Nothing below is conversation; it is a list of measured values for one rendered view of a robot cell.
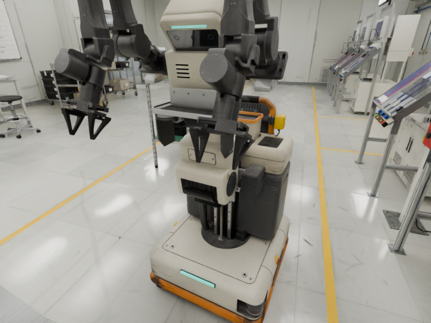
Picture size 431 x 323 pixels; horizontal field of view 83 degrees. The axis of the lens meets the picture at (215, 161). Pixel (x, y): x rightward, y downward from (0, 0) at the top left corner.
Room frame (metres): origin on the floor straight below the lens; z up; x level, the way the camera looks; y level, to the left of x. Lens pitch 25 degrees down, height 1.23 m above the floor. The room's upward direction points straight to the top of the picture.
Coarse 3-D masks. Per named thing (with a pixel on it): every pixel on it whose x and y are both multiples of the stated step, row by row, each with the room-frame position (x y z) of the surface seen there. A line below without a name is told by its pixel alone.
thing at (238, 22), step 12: (228, 0) 0.57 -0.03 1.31; (240, 0) 0.56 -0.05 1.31; (252, 0) 0.60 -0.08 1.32; (228, 12) 0.57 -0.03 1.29; (240, 12) 0.56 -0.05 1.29; (252, 12) 0.59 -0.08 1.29; (228, 24) 0.57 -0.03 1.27; (240, 24) 0.56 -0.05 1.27; (252, 24) 0.58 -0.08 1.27; (228, 36) 0.60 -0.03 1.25; (252, 36) 0.58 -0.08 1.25; (228, 48) 0.57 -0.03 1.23; (240, 48) 0.56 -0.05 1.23
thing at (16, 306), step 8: (0, 288) 0.33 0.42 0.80; (0, 296) 0.31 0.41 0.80; (8, 296) 0.31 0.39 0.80; (0, 304) 0.30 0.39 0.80; (8, 304) 0.30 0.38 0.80; (16, 304) 0.30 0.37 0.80; (24, 304) 0.30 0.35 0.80; (0, 312) 0.28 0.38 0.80; (8, 312) 0.28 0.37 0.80; (16, 312) 0.28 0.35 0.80; (24, 312) 0.28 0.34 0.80; (32, 312) 0.28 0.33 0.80; (0, 320) 0.27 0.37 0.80; (8, 320) 0.27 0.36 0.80; (16, 320) 0.27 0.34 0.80; (24, 320) 0.27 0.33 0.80; (32, 320) 0.27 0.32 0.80; (40, 320) 0.27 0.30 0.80; (48, 320) 0.27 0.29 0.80
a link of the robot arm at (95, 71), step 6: (90, 66) 0.74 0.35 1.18; (96, 66) 0.74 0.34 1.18; (90, 72) 0.73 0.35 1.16; (96, 72) 0.73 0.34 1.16; (102, 72) 0.75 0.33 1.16; (90, 78) 0.72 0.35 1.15; (96, 78) 0.73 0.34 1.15; (102, 78) 0.74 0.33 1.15; (96, 84) 0.72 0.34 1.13; (102, 84) 0.74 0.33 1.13
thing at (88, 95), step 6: (84, 84) 0.73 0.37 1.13; (90, 84) 0.72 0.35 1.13; (84, 90) 0.71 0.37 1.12; (90, 90) 0.71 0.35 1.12; (96, 90) 0.72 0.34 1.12; (102, 90) 0.75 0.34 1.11; (78, 96) 0.71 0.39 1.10; (84, 96) 0.70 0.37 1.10; (90, 96) 0.71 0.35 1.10; (96, 96) 0.72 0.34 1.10; (72, 102) 0.71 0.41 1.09; (78, 102) 0.69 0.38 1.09; (84, 102) 0.68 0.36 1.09; (90, 102) 0.70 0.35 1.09; (96, 102) 0.71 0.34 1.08; (96, 108) 0.73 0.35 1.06; (102, 108) 0.71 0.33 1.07; (108, 108) 0.72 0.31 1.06
